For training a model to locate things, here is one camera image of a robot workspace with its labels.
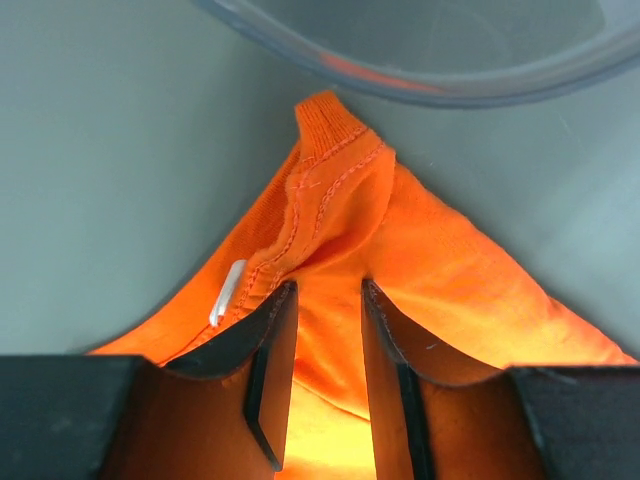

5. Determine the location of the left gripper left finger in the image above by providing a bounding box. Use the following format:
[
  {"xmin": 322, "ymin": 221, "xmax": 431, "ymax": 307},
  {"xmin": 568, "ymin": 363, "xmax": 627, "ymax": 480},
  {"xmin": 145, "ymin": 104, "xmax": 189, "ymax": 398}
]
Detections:
[{"xmin": 1, "ymin": 282, "xmax": 298, "ymax": 479}]

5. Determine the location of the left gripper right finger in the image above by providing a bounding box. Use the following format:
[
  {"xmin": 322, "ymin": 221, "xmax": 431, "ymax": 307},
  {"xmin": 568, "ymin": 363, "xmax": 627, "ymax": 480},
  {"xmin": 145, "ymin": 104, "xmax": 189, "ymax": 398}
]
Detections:
[{"xmin": 361, "ymin": 280, "xmax": 639, "ymax": 479}]

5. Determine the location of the grey plastic bin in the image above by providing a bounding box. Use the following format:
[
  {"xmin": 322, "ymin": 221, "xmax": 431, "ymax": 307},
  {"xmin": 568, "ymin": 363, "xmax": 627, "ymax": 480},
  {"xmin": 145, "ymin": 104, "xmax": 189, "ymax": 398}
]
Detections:
[{"xmin": 202, "ymin": 0, "xmax": 639, "ymax": 109}]

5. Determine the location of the orange t shirt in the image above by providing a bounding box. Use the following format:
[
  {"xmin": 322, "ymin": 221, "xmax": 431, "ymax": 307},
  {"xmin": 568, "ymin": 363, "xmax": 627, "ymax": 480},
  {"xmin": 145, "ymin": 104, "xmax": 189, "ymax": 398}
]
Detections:
[{"xmin": 102, "ymin": 92, "xmax": 631, "ymax": 479}]

